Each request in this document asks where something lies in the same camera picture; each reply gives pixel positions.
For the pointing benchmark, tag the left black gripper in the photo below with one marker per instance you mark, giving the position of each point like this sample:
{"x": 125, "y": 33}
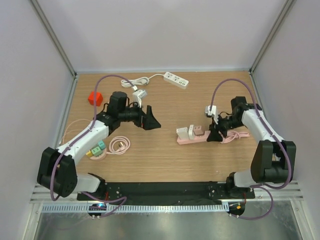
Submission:
{"x": 146, "y": 121}

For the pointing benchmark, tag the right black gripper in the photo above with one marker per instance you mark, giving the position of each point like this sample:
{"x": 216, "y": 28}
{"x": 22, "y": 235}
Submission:
{"x": 214, "y": 135}

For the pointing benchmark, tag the pink power strip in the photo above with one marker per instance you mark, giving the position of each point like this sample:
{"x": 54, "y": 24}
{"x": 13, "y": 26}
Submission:
{"x": 231, "y": 135}

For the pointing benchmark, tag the mauve dual usb charger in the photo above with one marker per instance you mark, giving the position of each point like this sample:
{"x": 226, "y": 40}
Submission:
{"x": 198, "y": 130}

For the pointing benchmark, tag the white power strip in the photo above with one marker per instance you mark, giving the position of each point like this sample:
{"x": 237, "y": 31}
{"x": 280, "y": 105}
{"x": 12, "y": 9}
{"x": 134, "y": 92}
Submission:
{"x": 167, "y": 77}

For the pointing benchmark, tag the red cube adapter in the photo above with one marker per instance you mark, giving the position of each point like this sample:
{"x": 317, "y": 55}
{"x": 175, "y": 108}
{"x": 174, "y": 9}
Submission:
{"x": 97, "y": 97}

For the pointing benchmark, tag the white square charger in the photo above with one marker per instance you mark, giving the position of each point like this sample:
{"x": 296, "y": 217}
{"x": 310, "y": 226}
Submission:
{"x": 183, "y": 133}

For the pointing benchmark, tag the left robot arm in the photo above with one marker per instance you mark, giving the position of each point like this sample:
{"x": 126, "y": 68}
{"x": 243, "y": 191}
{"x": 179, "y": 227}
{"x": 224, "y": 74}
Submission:
{"x": 57, "y": 170}

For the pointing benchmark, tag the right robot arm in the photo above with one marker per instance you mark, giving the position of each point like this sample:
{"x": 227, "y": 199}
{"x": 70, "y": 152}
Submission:
{"x": 274, "y": 158}

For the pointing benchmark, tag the teal plug adapter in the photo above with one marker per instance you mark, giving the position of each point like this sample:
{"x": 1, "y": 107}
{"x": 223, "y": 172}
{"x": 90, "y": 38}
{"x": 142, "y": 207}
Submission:
{"x": 101, "y": 145}

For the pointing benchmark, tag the round pink socket base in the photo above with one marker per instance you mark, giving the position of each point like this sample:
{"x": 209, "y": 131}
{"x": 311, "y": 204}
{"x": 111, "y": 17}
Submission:
{"x": 100, "y": 157}

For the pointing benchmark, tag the green plug adapter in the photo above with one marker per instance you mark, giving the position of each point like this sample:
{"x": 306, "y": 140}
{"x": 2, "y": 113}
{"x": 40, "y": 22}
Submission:
{"x": 96, "y": 151}

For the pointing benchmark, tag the yellow plug adapter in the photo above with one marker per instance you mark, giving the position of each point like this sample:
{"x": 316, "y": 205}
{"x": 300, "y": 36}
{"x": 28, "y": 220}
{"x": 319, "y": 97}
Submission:
{"x": 89, "y": 154}

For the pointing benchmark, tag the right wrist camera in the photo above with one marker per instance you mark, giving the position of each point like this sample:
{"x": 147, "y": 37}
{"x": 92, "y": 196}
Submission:
{"x": 211, "y": 111}

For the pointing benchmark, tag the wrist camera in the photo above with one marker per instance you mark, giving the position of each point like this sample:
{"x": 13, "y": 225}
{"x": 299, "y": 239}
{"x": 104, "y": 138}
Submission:
{"x": 138, "y": 95}
{"x": 211, "y": 111}

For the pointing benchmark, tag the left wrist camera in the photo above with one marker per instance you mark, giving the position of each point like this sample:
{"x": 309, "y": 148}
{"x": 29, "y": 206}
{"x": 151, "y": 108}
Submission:
{"x": 138, "y": 95}

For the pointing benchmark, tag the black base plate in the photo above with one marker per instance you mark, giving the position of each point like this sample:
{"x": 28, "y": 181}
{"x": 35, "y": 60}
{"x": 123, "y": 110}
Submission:
{"x": 172, "y": 193}

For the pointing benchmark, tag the slotted cable duct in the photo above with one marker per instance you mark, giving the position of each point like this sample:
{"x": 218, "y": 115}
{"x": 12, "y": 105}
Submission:
{"x": 100, "y": 208}

